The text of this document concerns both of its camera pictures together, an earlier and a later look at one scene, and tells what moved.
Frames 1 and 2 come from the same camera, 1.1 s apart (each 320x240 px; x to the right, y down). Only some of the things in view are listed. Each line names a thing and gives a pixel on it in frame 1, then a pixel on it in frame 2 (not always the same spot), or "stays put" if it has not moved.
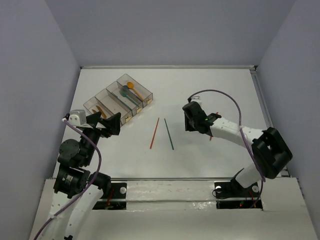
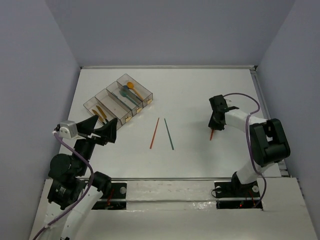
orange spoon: [130, 85] stays put
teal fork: [124, 93] stays put
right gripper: [188, 125] → [212, 124]
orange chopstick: [154, 133] stays put
